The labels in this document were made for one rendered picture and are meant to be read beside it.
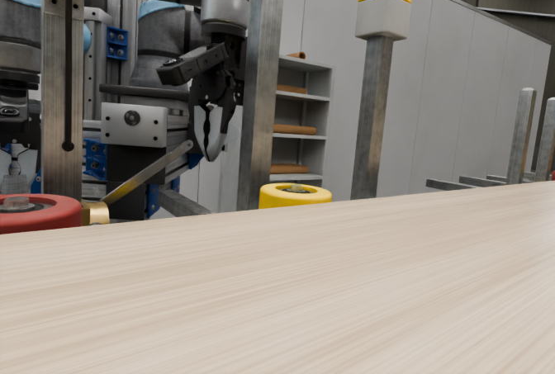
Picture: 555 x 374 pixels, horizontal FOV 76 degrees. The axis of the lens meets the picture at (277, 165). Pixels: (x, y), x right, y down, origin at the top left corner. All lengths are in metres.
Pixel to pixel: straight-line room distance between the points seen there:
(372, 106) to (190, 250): 0.53
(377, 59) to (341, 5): 3.50
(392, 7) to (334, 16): 3.40
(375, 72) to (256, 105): 0.27
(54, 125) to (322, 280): 0.32
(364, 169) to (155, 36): 0.62
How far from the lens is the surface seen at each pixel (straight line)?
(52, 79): 0.43
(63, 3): 0.44
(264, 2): 0.53
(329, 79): 3.42
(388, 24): 0.69
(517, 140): 1.35
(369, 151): 0.68
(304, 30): 3.82
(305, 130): 3.25
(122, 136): 0.85
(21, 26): 0.72
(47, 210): 0.29
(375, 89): 0.69
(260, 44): 0.52
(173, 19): 1.00
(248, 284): 0.18
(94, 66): 1.15
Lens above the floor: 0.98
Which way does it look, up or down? 7 degrees down
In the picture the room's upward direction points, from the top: 5 degrees clockwise
